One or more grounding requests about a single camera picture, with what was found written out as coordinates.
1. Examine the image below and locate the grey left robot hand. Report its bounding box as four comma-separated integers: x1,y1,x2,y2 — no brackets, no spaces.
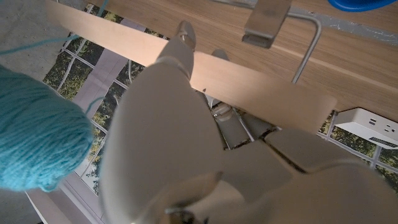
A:
98,20,398,224

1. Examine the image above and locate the wooden hanger bar with clips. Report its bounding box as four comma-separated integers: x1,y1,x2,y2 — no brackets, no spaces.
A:
45,0,338,134

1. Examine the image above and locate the teal yarn skein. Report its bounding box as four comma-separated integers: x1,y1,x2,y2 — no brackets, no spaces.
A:
0,0,109,193

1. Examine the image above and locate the small blue cup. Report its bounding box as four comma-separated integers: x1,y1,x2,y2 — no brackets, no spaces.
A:
328,0,398,12

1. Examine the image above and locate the printed window backdrop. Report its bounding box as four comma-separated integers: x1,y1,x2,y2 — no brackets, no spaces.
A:
26,2,398,224

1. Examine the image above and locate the white power strip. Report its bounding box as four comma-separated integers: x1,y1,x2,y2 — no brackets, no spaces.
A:
334,107,398,150

